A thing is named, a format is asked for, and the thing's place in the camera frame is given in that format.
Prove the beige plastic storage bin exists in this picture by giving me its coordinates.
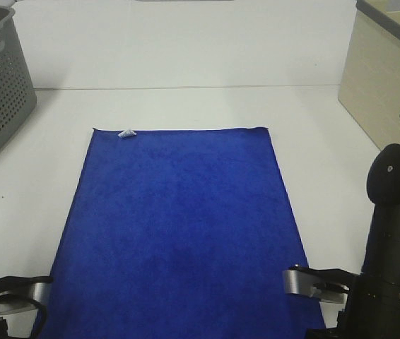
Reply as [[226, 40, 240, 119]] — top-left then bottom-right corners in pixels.
[[338, 1, 400, 148]]

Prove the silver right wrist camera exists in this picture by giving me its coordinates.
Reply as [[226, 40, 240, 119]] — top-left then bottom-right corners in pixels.
[[282, 265, 353, 304]]

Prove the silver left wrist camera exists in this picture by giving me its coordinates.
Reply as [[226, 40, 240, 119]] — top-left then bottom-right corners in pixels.
[[0, 276, 53, 316]]

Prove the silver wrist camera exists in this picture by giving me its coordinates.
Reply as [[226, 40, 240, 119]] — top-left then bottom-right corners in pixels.
[[0, 276, 53, 316], [282, 265, 353, 304]]

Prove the blue microfibre towel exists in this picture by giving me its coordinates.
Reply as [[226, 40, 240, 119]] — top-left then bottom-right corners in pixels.
[[41, 127, 324, 338]]

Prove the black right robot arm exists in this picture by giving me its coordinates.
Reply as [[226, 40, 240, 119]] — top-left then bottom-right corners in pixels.
[[305, 144, 400, 338]]

